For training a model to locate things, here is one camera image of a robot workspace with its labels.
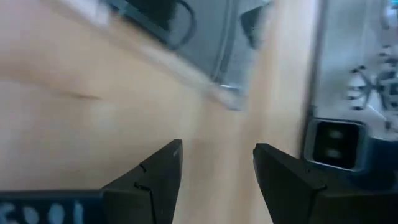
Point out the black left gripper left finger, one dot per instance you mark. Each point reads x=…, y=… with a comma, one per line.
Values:
x=149, y=193

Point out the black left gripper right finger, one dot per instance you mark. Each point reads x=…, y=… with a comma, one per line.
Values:
x=289, y=193

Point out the black table-level camera box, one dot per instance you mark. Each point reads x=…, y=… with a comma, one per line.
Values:
x=335, y=144

